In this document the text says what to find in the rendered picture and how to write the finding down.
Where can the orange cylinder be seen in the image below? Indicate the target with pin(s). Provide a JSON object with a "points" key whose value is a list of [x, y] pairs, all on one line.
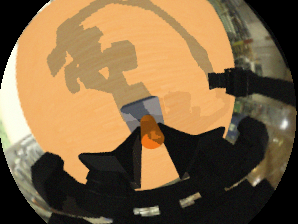
{"points": [[151, 135]]}

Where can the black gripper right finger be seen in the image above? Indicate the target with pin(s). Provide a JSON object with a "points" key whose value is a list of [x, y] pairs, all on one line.
{"points": [[183, 148]]}

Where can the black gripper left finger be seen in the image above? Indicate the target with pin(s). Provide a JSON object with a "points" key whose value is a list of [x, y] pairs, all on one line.
{"points": [[125, 159]]}

